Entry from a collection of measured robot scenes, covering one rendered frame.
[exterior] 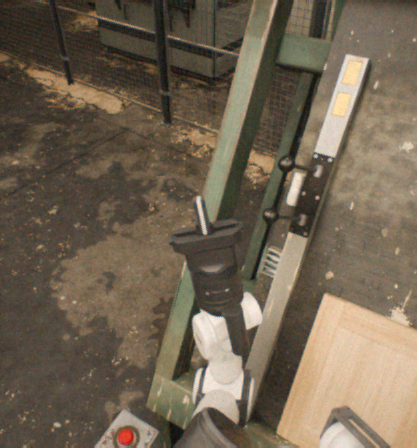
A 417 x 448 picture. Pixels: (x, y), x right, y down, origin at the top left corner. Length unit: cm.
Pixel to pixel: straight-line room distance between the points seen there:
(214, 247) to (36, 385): 191
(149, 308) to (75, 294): 47
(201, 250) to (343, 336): 54
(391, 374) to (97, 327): 183
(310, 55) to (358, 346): 72
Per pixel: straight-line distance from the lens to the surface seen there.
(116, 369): 249
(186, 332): 130
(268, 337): 120
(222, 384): 105
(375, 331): 115
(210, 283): 76
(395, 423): 123
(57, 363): 259
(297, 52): 122
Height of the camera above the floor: 209
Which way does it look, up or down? 41 degrees down
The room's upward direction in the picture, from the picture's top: straight up
